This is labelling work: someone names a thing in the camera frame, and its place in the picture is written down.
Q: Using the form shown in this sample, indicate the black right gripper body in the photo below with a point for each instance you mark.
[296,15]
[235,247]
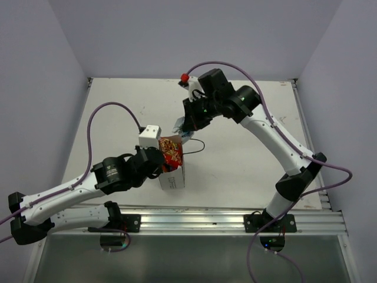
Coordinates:
[202,111]

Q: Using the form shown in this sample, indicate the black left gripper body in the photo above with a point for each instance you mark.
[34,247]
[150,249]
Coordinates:
[139,181]

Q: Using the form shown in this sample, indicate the red snack packet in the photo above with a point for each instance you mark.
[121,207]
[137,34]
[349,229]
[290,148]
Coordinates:
[173,154]

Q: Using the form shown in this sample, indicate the white paper coffee bag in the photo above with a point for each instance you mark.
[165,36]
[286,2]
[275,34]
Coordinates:
[176,179]

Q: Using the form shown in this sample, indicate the silver mints sachet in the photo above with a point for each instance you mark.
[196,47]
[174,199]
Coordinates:
[178,130]

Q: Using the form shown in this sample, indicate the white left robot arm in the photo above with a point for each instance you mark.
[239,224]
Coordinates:
[36,216]

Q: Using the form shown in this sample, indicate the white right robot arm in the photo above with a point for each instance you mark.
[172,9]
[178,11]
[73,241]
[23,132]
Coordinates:
[300,164]

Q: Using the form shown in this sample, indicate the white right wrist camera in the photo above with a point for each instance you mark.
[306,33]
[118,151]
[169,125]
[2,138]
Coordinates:
[192,85]

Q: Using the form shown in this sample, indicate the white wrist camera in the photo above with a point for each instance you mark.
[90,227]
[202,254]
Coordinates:
[192,85]
[149,136]

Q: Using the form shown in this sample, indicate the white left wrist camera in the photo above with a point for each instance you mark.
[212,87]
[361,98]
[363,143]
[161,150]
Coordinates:
[149,136]

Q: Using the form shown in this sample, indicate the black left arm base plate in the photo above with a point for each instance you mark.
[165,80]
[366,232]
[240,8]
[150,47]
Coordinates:
[129,223]

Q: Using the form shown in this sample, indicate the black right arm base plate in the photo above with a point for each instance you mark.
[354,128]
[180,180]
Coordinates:
[271,225]

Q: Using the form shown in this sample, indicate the aluminium rail frame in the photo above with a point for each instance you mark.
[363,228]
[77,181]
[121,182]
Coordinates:
[200,221]

